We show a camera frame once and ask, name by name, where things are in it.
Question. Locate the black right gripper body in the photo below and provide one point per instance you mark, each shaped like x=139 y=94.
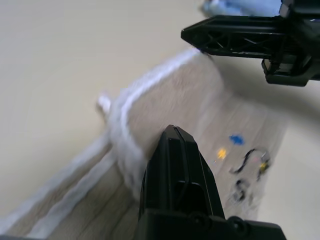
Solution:
x=305 y=37

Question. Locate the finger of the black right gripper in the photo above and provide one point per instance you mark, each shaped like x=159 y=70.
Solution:
x=200 y=32

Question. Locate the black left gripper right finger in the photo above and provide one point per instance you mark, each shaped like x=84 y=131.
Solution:
x=200 y=180

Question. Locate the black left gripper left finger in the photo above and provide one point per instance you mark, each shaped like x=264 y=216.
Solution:
x=162 y=175

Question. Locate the beige towel with white trim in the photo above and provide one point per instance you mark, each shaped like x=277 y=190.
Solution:
x=175 y=100

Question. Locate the folded blue towel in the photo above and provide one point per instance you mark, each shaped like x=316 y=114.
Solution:
x=237 y=6

